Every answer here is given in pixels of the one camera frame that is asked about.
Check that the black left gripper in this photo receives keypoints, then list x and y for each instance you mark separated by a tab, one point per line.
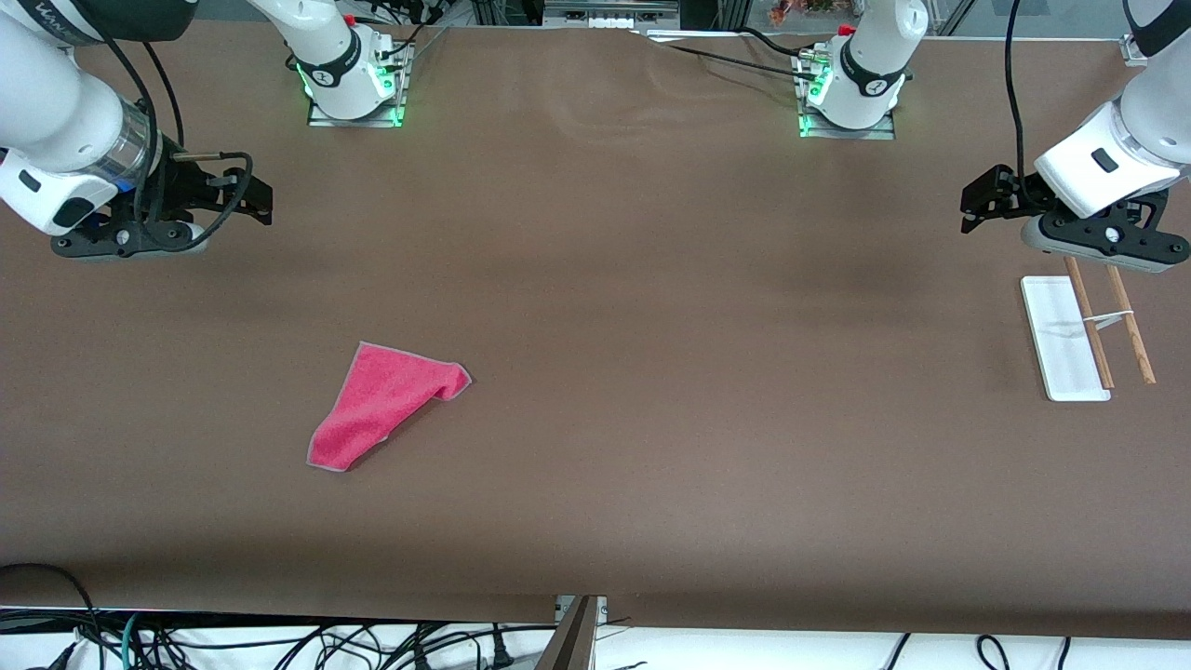
1009	190

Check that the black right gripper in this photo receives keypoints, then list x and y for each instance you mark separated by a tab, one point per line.
182	185

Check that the pink and grey towel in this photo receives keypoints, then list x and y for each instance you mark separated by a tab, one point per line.
381	405

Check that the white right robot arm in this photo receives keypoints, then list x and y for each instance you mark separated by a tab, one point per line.
56	102

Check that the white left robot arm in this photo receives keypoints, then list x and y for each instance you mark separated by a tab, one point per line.
1149	130

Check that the white rack base tray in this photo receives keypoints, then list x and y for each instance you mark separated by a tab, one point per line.
1061	340

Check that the wooden rack rod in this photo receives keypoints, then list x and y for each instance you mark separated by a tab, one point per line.
1090	321
1133	330

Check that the orange red clutter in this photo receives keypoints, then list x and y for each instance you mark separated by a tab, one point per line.
809	9

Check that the white flat strip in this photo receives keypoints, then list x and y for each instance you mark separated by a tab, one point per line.
693	36

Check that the white power strip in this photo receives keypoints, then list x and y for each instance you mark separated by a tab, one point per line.
611	19

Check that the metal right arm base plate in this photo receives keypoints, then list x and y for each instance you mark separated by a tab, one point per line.
358	119

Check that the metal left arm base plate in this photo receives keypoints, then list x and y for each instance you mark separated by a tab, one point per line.
847	133

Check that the metal corner bracket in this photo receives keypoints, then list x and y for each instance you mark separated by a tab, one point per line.
1133	51

